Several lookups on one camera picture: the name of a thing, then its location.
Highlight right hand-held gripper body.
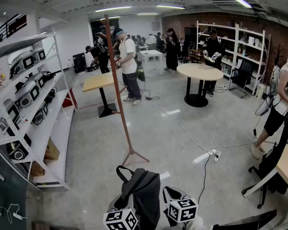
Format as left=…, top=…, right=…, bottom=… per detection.
left=163, top=197, right=199, bottom=227

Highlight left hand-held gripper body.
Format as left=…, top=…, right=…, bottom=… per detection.
left=103, top=207, right=139, bottom=230

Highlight dark grey backpack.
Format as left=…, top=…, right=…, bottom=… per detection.
left=116, top=165, right=161, bottom=230

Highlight brown wooden coat rack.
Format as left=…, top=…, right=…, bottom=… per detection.
left=97, top=14, right=150, bottom=167

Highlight white power strip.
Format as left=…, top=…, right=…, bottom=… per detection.
left=207, top=149, right=222, bottom=163

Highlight brown cardboard box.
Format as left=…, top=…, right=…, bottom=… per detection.
left=43, top=137, right=60, bottom=161
left=30, top=161, right=46, bottom=177

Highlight black swivel chair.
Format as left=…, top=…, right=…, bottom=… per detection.
left=241, top=125, right=288, bottom=209

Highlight white shelf unit holding devices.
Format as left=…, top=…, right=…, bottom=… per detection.
left=0, top=31, right=77, bottom=193

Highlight red box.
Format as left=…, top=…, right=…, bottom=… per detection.
left=61, top=88, right=78, bottom=109

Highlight white waste bin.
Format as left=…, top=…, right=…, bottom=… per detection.
left=255, top=83, right=266, bottom=99

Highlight group of grey shelf devices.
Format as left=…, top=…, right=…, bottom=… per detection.
left=0, top=46, right=57, bottom=161

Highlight black office chair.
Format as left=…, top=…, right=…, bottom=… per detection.
left=228, top=60, right=255, bottom=98

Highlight white square table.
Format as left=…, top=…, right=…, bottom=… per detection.
left=140, top=49, right=164, bottom=76

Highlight black wheeled case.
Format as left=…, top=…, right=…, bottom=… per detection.
left=72, top=52, right=87, bottom=74

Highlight white shelf unit holding bottles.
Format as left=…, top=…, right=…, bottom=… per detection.
left=196, top=20, right=271, bottom=96

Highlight black coat stand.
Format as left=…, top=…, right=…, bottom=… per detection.
left=273, top=44, right=288, bottom=68

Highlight black stair railing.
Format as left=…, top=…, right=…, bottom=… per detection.
left=0, top=13, right=27, bottom=45

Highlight black floor cable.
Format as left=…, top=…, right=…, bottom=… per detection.
left=197, top=153, right=212, bottom=198

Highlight white floor cable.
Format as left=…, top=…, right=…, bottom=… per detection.
left=144, top=97, right=218, bottom=153

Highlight white charger cable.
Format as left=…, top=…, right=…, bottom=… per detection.
left=0, top=192, right=33, bottom=225

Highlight square wooden pedestal table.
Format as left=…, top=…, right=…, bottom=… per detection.
left=82, top=72, right=122, bottom=118

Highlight round wooden pedestal table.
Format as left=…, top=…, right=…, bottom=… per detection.
left=176, top=63, right=224, bottom=108

